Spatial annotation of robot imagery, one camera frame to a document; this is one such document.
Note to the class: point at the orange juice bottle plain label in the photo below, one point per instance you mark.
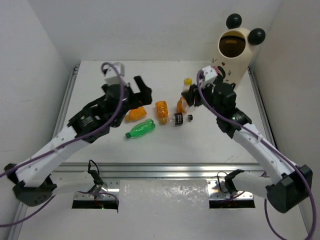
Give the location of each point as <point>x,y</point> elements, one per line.
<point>135,115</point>

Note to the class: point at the left aluminium side rail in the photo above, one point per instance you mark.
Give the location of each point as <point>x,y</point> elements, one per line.
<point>66,101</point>

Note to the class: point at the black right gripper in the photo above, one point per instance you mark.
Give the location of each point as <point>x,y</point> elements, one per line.
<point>193,95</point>

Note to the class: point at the cream panda bin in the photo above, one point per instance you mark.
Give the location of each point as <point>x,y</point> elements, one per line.
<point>236,48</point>

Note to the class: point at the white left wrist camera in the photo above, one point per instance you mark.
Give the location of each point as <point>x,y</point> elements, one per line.
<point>110,76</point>

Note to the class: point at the white foam block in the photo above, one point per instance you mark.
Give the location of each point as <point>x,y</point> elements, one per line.
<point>172,195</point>

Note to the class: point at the orange fruit label bottle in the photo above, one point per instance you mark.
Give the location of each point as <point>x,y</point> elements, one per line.
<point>161,110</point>

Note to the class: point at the aluminium table rail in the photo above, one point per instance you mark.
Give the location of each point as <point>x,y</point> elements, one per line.
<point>173,171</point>

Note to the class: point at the clear jar silver lid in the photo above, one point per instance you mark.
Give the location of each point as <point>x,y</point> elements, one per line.
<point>187,82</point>

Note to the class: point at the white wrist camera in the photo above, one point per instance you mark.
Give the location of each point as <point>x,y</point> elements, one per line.
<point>208,75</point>
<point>110,76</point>

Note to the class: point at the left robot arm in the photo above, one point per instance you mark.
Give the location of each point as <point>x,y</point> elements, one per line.
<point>36,181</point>

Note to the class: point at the aluminium side rail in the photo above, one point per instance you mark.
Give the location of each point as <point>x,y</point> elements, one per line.
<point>261,107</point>
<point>66,101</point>

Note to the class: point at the green plastic bottle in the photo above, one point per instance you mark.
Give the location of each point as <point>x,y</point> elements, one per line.
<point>141,129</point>

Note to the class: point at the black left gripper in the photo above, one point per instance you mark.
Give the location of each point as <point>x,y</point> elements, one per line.
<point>136,92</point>

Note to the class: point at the right aluminium side rail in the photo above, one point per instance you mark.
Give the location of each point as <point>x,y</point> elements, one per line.
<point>261,107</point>

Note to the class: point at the orange bottle with gold cap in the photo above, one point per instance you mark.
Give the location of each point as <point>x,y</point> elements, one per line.
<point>182,106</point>

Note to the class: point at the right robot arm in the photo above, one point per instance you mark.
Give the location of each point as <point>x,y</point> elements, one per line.
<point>287,185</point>

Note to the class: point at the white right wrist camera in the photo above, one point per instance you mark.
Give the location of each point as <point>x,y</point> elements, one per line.
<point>208,75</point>

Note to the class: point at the clear bottle black label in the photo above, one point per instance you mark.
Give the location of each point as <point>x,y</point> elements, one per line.
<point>179,119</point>

